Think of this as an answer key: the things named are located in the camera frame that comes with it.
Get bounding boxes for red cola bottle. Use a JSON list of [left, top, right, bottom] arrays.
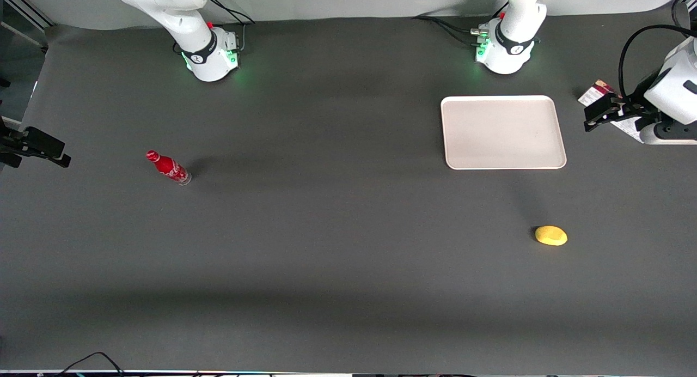
[[146, 150, 192, 186]]

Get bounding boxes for black right arm base cables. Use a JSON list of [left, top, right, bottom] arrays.
[[207, 0, 256, 52]]

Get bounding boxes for beige rectangular tray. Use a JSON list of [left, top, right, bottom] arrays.
[[441, 95, 567, 171]]

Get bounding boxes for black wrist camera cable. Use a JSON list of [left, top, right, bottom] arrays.
[[618, 0, 697, 102]]

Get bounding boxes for aluminium frame rail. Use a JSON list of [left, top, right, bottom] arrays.
[[0, 0, 56, 30]]

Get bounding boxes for black left arm base cables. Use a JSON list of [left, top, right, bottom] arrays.
[[412, 15, 490, 46]]

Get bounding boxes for black cable at table edge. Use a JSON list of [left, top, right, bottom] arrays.
[[54, 351, 126, 377]]

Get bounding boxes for black arm base cables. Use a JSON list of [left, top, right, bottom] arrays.
[[412, 15, 490, 46], [207, 0, 256, 52]]

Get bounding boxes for yellow lemon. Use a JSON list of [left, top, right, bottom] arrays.
[[535, 225, 568, 247]]

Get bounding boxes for red tartan cookie box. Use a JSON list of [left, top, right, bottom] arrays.
[[578, 80, 649, 144]]

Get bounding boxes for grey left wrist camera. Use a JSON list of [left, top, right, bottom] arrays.
[[640, 121, 697, 145]]

